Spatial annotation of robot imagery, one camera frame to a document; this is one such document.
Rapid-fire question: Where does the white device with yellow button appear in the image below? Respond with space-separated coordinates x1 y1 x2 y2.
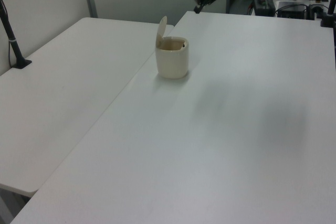
308 0 329 14

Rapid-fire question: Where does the thin black cable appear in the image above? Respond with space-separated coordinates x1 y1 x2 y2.
7 39 15 68

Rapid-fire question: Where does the black flat electronics box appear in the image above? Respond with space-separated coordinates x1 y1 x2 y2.
275 1 310 20

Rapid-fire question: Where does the beige trash bin with lid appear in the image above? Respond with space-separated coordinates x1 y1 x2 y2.
154 16 190 80

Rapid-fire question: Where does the black camera pole with clamp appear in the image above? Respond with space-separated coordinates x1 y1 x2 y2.
319 0 336 28

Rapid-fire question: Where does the black box with green parts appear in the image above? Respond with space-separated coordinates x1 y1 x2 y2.
253 0 277 17

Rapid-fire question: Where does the black camera stand pole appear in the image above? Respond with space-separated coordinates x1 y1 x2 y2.
0 0 33 70

